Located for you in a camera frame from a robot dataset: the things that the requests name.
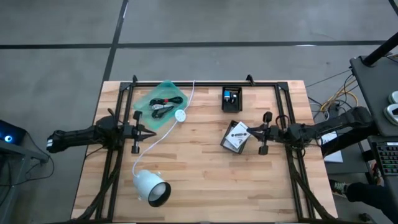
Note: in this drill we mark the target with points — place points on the dark grey desk top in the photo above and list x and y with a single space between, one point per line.
376 87

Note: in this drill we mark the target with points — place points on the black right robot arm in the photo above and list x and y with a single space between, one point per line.
342 123

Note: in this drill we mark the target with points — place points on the person's leg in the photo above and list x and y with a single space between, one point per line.
370 194

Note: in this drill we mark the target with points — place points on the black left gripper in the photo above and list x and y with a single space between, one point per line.
136 115

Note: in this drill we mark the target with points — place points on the small silver grey adapter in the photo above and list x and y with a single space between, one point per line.
234 96

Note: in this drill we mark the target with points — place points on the small blue adapter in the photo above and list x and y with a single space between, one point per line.
227 94

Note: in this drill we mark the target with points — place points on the computer case with blue light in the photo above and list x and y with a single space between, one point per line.
12 133

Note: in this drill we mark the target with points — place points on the black computer keyboard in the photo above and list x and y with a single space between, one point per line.
387 158

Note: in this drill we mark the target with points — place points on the black slanted pole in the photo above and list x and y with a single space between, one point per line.
381 51

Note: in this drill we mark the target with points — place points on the white paper sheet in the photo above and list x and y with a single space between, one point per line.
334 157

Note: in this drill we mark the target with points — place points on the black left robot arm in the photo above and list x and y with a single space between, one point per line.
77 140

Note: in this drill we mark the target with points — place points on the person's shoe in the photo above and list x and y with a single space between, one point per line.
339 187

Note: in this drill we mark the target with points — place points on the grey metal stand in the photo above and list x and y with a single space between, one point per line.
18 151

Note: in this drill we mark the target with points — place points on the black desk leg bar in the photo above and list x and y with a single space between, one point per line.
348 141

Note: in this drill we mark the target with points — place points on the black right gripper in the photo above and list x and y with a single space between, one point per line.
267 116

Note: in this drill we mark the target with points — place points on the black metal table frame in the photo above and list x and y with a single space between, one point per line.
211 84

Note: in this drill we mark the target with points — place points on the round white inline switch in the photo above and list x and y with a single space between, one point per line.
180 115

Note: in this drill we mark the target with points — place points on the white rounded desk device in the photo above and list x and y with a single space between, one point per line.
394 97
392 113

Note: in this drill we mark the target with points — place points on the black slotted plastic basket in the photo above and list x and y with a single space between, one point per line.
224 142
231 107

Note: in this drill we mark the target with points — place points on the translucent teal plastic bin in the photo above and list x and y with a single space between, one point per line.
164 90

